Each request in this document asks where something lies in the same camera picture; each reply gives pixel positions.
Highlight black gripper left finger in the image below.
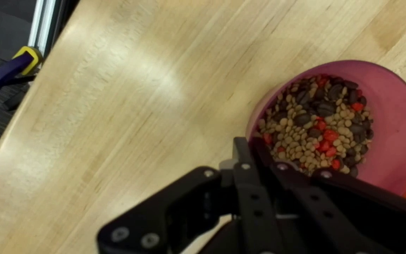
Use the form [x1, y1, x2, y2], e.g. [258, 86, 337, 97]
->
[96, 166, 233, 254]

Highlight mixed dry food pieces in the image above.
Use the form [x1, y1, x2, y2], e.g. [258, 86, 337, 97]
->
[257, 74, 374, 176]

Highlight yellow blue clamp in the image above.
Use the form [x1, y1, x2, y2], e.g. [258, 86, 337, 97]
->
[0, 45, 42, 88]

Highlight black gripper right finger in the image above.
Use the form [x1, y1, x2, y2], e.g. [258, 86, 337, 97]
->
[234, 136, 406, 254]

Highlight pink plastic bowl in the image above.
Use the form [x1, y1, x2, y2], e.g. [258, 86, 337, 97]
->
[247, 59, 406, 194]

